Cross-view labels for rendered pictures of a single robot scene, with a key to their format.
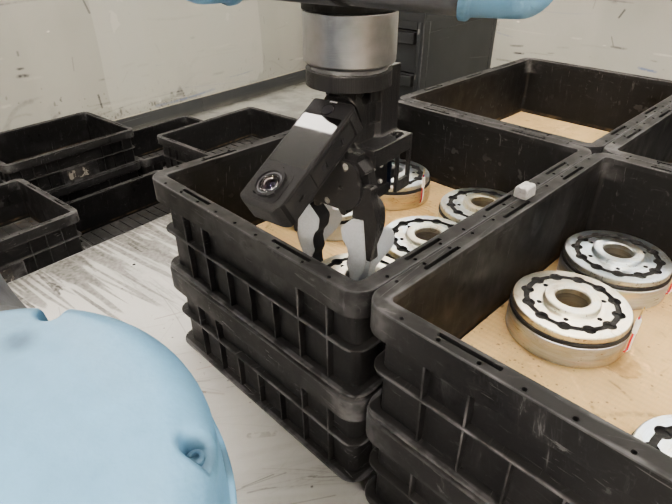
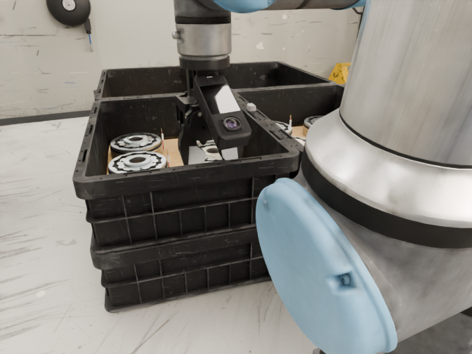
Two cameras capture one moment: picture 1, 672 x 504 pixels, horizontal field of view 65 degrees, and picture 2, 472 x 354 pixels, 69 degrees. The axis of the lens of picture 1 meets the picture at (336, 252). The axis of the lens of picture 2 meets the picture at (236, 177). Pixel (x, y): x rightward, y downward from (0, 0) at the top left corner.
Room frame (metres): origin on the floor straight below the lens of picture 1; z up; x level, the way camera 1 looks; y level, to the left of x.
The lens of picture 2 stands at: (0.17, 0.41, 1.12)
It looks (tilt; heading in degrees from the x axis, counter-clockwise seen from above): 27 degrees down; 298
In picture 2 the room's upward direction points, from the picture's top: straight up
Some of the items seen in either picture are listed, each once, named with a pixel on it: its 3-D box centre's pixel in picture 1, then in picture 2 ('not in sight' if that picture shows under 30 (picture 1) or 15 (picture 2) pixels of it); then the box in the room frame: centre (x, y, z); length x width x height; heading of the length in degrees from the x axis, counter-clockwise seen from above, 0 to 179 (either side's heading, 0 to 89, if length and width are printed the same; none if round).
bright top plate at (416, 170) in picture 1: (391, 174); (135, 142); (0.67, -0.08, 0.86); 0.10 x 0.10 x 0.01
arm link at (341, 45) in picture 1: (346, 39); (201, 41); (0.45, -0.01, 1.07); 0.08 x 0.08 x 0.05
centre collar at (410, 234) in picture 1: (428, 235); (213, 152); (0.49, -0.10, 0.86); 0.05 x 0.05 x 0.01
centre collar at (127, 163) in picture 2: not in sight; (137, 161); (0.59, 0.00, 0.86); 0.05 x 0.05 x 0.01
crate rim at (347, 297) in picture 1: (382, 171); (176, 128); (0.54, -0.05, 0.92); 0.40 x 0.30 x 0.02; 135
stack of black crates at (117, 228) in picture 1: (142, 255); not in sight; (1.32, 0.57, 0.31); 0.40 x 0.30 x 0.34; 141
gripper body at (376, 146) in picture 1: (353, 135); (204, 97); (0.45, -0.02, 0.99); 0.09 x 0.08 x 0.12; 141
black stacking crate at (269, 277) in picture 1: (380, 213); (178, 154); (0.54, -0.05, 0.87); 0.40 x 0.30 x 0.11; 135
